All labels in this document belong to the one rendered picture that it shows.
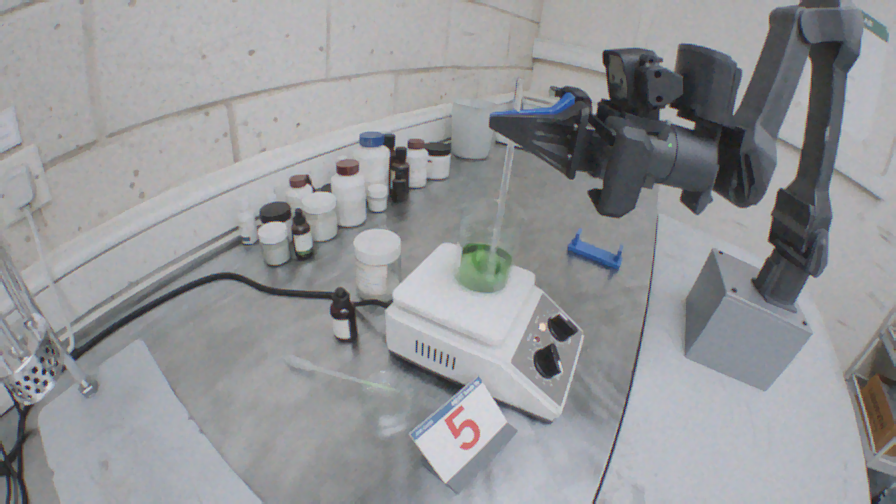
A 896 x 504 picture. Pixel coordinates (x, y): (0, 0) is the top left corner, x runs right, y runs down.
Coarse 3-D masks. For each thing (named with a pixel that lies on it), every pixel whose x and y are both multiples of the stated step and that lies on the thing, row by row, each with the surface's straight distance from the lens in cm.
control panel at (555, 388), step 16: (544, 304) 41; (544, 320) 40; (528, 336) 37; (544, 336) 38; (576, 336) 43; (528, 352) 36; (560, 352) 39; (576, 352) 42; (528, 368) 35; (544, 384) 36; (560, 384) 37; (560, 400) 37
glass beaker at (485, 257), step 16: (464, 208) 35; (480, 208) 37; (496, 208) 37; (512, 208) 36; (464, 224) 33; (480, 224) 38; (512, 224) 37; (464, 240) 33; (480, 240) 32; (496, 240) 32; (512, 240) 33; (464, 256) 34; (480, 256) 33; (496, 256) 33; (512, 256) 34; (464, 272) 35; (480, 272) 34; (496, 272) 34; (464, 288) 36; (480, 288) 35; (496, 288) 35
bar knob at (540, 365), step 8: (552, 344) 36; (536, 352) 36; (544, 352) 36; (552, 352) 36; (536, 360) 36; (544, 360) 36; (552, 360) 36; (560, 360) 36; (536, 368) 36; (544, 368) 36; (552, 368) 36; (560, 368) 35; (544, 376) 36; (552, 376) 36
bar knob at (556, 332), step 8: (560, 312) 39; (552, 320) 40; (560, 320) 39; (568, 320) 40; (552, 328) 39; (560, 328) 40; (568, 328) 40; (576, 328) 40; (560, 336) 40; (568, 336) 41
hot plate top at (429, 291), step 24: (432, 264) 39; (408, 288) 36; (432, 288) 36; (456, 288) 36; (528, 288) 38; (432, 312) 34; (456, 312) 34; (480, 312) 34; (504, 312) 35; (480, 336) 32; (504, 336) 33
